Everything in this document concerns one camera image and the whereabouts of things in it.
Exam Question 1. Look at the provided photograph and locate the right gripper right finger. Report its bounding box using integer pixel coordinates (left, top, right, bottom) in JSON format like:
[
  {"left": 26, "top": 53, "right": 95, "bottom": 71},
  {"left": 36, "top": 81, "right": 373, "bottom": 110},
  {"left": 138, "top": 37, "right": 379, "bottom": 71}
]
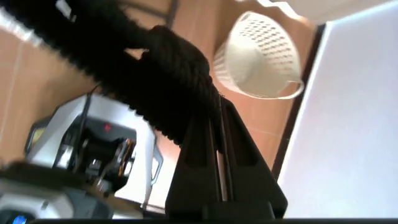
[{"left": 219, "top": 96, "right": 289, "bottom": 218}]

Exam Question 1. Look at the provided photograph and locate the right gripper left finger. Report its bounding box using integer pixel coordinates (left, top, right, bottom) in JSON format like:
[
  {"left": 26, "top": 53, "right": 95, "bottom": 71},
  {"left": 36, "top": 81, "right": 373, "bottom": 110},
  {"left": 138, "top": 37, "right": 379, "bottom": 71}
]
[{"left": 164, "top": 116, "right": 223, "bottom": 218}]

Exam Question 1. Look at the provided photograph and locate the black garment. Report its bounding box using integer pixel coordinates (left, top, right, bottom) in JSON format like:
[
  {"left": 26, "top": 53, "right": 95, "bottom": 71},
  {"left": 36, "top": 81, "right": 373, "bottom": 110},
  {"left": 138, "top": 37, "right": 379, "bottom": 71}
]
[{"left": 0, "top": 0, "right": 223, "bottom": 153}]

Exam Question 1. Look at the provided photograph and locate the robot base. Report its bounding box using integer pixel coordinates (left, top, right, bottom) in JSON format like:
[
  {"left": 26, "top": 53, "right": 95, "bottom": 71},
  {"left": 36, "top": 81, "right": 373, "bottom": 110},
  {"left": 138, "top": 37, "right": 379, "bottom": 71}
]
[{"left": 0, "top": 93, "right": 164, "bottom": 220}]

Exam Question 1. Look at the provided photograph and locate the white laundry basket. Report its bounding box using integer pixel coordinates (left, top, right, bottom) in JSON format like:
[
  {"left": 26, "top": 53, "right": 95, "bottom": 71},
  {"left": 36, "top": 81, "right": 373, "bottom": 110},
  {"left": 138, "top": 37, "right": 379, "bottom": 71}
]
[{"left": 213, "top": 11, "right": 305, "bottom": 100}]

